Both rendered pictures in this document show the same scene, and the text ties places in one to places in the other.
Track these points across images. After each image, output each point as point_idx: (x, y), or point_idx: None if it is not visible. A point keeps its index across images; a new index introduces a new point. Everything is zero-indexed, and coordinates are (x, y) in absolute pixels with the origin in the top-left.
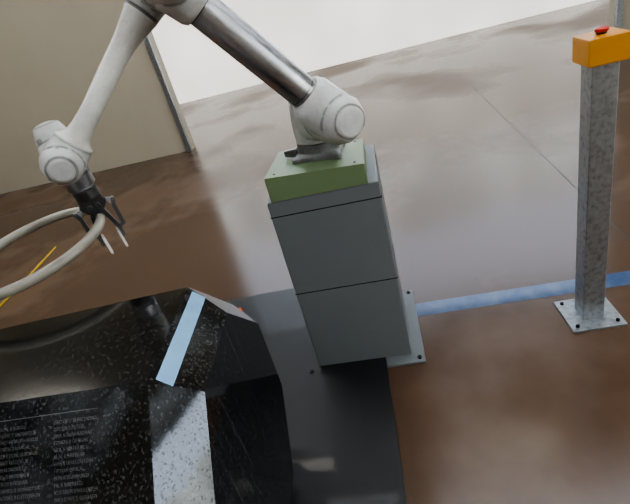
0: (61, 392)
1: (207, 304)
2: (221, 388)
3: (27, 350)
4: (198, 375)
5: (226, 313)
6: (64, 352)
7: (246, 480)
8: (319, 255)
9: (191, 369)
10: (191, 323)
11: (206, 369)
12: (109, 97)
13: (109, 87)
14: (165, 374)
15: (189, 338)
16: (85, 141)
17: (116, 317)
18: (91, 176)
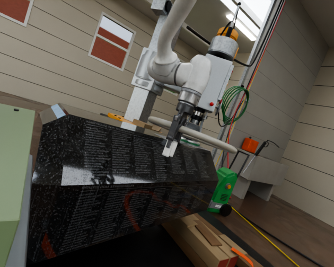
0: (92, 112)
1: (54, 118)
2: (36, 126)
3: (128, 126)
4: (43, 112)
5: (43, 124)
6: (108, 119)
7: None
8: None
9: (47, 110)
10: (56, 112)
11: (41, 114)
12: (167, 24)
13: (168, 15)
14: (54, 105)
15: (53, 111)
16: (156, 54)
17: (99, 119)
18: (181, 95)
